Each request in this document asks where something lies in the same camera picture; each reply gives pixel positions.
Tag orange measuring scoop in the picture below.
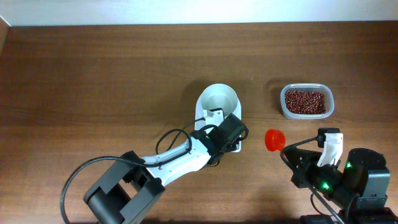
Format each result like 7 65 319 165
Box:
264 129 286 152

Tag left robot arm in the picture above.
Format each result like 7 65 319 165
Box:
83 114 248 223

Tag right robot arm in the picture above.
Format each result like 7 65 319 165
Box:
280 146 397 223

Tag white digital kitchen scale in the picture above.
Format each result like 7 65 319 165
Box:
195 93 247 138

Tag white bowl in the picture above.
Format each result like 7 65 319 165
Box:
195 83 242 119

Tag red beans in container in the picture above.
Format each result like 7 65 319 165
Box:
284 90 326 115

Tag clear plastic container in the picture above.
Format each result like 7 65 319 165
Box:
280 83 335 119

